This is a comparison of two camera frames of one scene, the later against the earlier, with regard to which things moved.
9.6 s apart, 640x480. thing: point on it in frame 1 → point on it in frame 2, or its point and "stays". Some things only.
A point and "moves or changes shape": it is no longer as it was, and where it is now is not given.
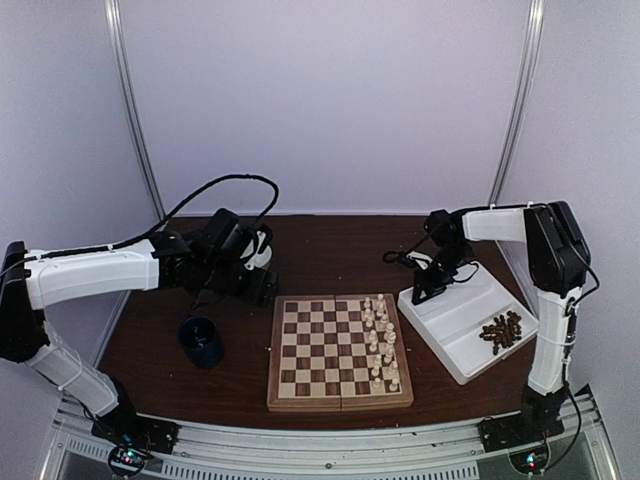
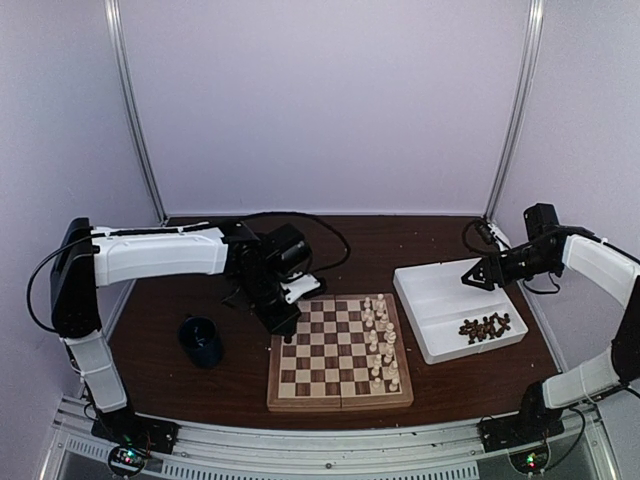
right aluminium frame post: [538, 19] stays
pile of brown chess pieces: [503, 332] → [490, 328]
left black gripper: [260, 291] → [280, 324]
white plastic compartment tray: [451, 323] moves or changes shape
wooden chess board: [337, 352] stays
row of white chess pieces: [382, 341] stays
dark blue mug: [200, 337] stays
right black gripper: [418, 291] → [486, 264]
